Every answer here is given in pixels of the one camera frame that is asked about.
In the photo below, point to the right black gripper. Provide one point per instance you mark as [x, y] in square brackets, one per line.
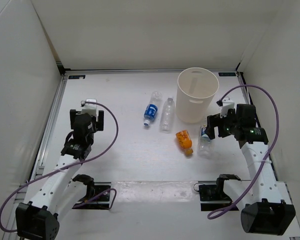
[215, 120]

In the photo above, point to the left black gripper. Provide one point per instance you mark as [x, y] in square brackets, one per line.
[98, 125]

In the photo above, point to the white label lemon bottle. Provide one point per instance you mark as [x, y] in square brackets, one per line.
[205, 144]

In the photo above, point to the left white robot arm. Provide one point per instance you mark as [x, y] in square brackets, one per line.
[40, 217]

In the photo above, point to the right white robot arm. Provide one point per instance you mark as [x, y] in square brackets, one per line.
[263, 209]

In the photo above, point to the cream plastic bin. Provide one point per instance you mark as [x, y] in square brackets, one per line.
[196, 87]

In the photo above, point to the orange juice bottle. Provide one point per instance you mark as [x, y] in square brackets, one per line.
[185, 142]

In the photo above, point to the left blue corner sticker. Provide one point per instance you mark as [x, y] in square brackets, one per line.
[76, 77]

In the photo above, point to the blue corner sticker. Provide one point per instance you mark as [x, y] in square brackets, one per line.
[227, 74]
[76, 77]

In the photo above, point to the right blue corner sticker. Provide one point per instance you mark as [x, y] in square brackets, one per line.
[227, 74]

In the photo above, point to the clear plastic bottle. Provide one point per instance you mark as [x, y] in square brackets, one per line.
[167, 115]

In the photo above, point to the blue label plastic bottle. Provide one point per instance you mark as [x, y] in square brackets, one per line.
[152, 108]

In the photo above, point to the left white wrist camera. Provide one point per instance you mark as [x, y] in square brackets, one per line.
[89, 106]

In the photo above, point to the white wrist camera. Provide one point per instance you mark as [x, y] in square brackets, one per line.
[89, 106]
[225, 104]

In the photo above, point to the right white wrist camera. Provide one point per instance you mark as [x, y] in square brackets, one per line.
[225, 104]

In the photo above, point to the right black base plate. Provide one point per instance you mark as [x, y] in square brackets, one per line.
[211, 196]

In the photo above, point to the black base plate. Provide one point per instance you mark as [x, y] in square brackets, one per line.
[101, 203]
[211, 196]

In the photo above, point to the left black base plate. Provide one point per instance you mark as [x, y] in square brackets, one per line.
[101, 203]

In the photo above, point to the aluminium table frame rail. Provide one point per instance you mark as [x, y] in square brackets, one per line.
[36, 175]

